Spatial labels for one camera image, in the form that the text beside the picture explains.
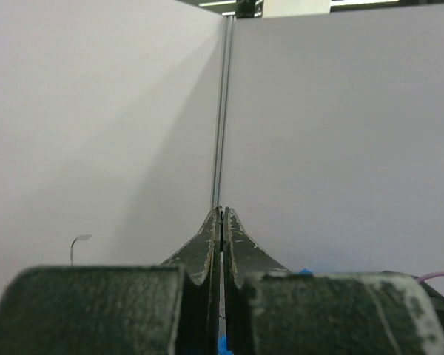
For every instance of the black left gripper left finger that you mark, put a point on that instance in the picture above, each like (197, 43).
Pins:
(170, 308)

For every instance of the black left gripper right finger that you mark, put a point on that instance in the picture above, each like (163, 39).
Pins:
(272, 310)

